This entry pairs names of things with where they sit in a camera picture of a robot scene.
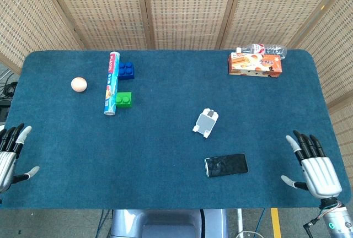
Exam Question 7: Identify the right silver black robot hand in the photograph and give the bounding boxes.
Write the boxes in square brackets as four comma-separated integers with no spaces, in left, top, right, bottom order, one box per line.
[280,130,343,201]

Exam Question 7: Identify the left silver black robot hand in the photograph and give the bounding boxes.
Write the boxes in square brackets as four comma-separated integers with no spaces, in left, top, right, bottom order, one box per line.
[0,123,40,194]

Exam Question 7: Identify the black smartphone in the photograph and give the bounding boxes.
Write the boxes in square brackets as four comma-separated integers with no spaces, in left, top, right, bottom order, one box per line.
[204,153,249,179]

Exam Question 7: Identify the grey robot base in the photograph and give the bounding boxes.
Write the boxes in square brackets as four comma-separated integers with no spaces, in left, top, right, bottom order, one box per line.
[109,209,230,238]

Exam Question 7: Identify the white phone stand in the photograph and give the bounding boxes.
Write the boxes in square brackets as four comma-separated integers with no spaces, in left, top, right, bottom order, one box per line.
[192,107,220,139]

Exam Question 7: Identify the beige egg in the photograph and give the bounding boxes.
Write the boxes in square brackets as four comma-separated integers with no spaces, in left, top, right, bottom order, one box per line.
[71,77,88,93]

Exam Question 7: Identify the orange biscuit box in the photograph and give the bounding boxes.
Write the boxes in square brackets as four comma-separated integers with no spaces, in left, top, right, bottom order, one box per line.
[227,52,283,79]

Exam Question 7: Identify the blue plastic wrap roll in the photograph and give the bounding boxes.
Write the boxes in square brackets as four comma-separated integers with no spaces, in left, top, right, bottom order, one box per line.
[103,51,122,116]

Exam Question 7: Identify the clear plastic water bottle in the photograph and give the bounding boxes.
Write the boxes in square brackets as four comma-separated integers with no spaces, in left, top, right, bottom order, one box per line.
[236,44,288,60]

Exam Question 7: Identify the green toy building block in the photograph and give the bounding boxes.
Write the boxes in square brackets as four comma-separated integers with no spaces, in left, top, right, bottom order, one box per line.
[115,91,133,109]

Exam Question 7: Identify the blue toy building block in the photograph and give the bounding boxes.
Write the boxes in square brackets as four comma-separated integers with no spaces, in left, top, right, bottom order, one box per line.
[118,61,136,81]

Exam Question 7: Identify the blue table mat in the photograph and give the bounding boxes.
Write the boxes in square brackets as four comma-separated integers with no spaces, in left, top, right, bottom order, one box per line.
[0,49,353,210]

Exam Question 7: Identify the woven folding screen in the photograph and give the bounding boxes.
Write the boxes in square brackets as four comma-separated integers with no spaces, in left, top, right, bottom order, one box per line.
[0,0,353,167]

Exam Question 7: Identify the black floor cables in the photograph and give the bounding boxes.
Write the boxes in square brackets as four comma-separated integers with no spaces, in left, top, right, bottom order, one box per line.
[0,71,19,122]

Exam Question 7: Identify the blue cable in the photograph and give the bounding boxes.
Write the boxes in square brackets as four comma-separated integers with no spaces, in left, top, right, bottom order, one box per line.
[253,209,265,238]

